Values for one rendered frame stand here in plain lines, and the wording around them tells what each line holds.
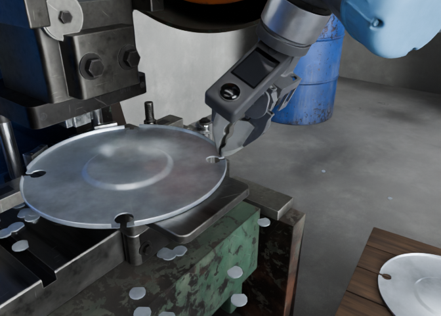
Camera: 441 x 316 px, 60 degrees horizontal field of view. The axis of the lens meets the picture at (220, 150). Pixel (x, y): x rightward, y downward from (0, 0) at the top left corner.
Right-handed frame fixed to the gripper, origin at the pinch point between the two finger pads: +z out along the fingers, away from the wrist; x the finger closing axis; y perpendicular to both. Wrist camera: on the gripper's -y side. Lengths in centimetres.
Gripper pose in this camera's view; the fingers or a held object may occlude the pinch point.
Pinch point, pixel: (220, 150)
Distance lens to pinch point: 58.7
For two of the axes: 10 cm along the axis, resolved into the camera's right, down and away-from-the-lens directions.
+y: 5.8, -3.7, 7.3
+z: -3.5, 6.9, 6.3
